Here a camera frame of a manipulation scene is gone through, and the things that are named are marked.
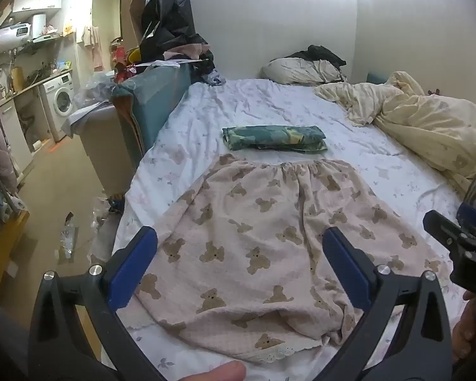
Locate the beige side table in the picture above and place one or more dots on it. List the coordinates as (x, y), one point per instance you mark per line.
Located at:
(107, 147)

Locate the kitchen counter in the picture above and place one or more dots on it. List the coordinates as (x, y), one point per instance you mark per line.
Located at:
(27, 87)

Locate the tall white cabinet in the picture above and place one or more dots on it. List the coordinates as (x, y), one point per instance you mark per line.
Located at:
(84, 12)

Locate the clear plastic bag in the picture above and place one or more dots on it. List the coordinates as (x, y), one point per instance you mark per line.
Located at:
(95, 89)

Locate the white base cabinet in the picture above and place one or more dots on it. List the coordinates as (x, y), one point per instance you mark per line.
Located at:
(14, 143)

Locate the person's left hand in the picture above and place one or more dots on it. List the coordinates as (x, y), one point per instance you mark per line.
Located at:
(216, 373)

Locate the brown cardboard sheet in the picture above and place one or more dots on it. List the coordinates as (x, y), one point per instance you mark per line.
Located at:
(133, 4)

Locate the folded green patterned cloth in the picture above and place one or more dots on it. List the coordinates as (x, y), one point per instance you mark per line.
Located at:
(273, 137)

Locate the white wall cabinets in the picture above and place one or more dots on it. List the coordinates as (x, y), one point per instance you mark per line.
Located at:
(37, 3)

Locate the black plastic bag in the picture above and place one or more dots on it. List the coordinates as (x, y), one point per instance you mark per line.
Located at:
(166, 12)

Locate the yellow wooden stool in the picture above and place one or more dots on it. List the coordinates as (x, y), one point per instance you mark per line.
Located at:
(4, 238)

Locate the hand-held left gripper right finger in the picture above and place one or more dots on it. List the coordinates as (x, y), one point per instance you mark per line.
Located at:
(347, 264)

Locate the pink hanging towel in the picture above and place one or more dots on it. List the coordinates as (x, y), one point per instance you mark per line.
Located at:
(93, 45)

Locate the teal padded bed panel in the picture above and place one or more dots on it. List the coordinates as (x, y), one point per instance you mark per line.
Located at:
(154, 99)

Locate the white washing machine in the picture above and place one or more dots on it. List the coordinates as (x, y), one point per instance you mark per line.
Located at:
(61, 99)

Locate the dark clothing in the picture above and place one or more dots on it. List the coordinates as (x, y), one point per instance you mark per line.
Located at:
(321, 52)

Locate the cream duvet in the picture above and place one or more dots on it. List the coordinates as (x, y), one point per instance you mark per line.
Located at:
(428, 127)

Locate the pile of clothes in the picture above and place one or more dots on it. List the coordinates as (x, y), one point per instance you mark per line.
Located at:
(200, 61)

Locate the pink bear print pants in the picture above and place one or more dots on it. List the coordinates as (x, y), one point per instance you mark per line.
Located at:
(242, 214)

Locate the teal headboard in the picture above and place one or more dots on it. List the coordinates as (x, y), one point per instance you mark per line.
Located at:
(379, 77)

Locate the plastic litter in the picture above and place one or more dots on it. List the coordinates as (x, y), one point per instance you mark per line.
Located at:
(68, 238)

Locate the person's right hand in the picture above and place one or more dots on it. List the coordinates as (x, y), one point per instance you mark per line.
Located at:
(468, 329)

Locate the white water heater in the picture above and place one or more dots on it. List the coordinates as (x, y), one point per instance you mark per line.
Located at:
(12, 36)

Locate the range hood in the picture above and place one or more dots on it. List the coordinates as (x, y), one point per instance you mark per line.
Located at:
(41, 31)

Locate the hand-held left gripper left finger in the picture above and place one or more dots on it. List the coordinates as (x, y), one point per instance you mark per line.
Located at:
(141, 256)

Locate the grey pillow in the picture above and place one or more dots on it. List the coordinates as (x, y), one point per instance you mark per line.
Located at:
(297, 69)

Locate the white floral bed sheet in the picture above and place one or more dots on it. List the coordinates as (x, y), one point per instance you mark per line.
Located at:
(261, 103)

